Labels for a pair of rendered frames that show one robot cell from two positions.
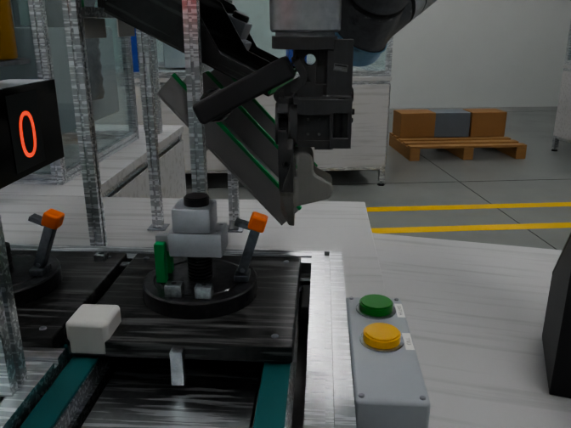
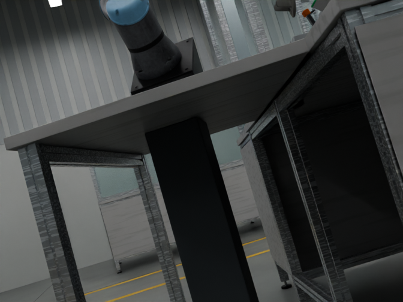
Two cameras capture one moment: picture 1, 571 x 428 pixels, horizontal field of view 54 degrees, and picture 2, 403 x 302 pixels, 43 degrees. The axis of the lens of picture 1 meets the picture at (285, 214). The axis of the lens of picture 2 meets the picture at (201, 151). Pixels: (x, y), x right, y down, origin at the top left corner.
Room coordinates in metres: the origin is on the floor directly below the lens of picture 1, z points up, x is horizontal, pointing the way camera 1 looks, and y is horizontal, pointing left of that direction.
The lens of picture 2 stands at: (2.13, -0.56, 0.61)
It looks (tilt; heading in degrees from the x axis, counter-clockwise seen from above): 5 degrees up; 174
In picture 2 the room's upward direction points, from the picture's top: 16 degrees counter-clockwise
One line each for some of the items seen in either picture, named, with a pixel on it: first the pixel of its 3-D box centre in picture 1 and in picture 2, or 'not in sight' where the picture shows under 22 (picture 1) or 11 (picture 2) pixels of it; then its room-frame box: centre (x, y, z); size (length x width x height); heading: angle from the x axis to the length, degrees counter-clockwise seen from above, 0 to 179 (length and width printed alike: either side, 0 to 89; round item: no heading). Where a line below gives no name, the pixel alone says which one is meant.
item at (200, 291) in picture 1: (204, 290); not in sight; (0.58, 0.09, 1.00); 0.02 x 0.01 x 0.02; 86
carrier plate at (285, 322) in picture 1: (201, 298); not in sight; (0.63, 0.10, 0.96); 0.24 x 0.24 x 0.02; 86
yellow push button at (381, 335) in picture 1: (381, 339); not in sight; (0.54, -0.10, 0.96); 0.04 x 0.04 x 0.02
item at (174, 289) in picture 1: (174, 289); not in sight; (0.59, 0.13, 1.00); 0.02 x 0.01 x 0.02; 86
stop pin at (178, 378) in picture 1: (178, 366); not in sight; (0.51, 0.11, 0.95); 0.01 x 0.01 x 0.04; 86
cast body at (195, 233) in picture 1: (189, 223); not in sight; (0.64, 0.11, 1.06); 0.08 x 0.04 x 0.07; 86
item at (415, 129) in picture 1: (455, 132); not in sight; (5.94, -1.80, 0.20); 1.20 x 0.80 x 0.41; 95
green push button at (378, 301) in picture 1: (375, 308); not in sight; (0.61, -0.11, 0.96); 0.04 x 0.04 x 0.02
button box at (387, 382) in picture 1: (380, 363); not in sight; (0.54, -0.10, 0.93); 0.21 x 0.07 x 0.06; 176
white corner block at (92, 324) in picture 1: (94, 329); not in sight; (0.54, 0.21, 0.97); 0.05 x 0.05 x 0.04; 86
